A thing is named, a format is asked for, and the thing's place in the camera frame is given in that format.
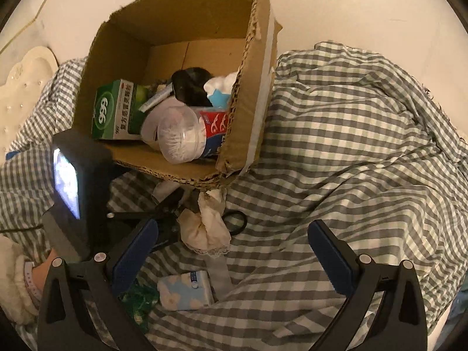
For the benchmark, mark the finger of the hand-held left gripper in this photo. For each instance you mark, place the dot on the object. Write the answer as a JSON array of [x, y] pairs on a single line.
[[117, 232]]

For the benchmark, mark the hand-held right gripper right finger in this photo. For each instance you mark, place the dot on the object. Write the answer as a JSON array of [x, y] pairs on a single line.
[[332, 259]]

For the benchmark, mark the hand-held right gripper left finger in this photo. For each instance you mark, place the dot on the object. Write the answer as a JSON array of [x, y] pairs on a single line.
[[135, 256]]

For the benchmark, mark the green medicine box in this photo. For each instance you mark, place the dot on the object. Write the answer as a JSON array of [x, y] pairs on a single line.
[[109, 109]]

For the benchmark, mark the translucent white plastic strip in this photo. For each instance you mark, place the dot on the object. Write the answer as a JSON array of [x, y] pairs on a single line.
[[219, 278]]

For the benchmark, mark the clear cotton swab jar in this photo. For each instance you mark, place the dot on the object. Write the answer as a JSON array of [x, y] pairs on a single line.
[[179, 135]]

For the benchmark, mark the white tube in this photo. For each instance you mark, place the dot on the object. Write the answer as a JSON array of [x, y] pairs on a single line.
[[157, 98]]

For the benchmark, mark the white and blue toy figure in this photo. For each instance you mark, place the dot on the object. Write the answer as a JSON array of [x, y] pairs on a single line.
[[219, 97]]

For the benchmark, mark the brown cardboard box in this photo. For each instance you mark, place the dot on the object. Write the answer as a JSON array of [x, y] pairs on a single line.
[[190, 14]]

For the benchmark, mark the person's left forearm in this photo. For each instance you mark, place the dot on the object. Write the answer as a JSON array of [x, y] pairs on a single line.
[[14, 281]]

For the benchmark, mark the green foil packet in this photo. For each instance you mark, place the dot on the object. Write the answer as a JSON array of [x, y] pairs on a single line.
[[140, 305]]

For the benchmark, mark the blue and white tissue pack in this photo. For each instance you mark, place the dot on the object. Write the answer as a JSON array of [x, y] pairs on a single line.
[[182, 292]]

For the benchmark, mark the white crumpled cloth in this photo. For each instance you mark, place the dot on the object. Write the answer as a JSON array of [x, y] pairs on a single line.
[[204, 230]]

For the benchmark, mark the pink wristband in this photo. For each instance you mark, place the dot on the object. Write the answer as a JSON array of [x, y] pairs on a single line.
[[31, 281]]

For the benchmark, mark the black scissors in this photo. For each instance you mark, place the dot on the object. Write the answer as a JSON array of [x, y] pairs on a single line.
[[236, 232]]

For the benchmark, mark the grey checked blanket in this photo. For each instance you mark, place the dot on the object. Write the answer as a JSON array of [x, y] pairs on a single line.
[[347, 153]]

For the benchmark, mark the white padded headboard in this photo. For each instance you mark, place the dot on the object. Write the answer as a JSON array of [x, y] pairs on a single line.
[[25, 91]]

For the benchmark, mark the red and blue toothpaste box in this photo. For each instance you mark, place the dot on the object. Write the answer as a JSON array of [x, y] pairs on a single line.
[[215, 124]]

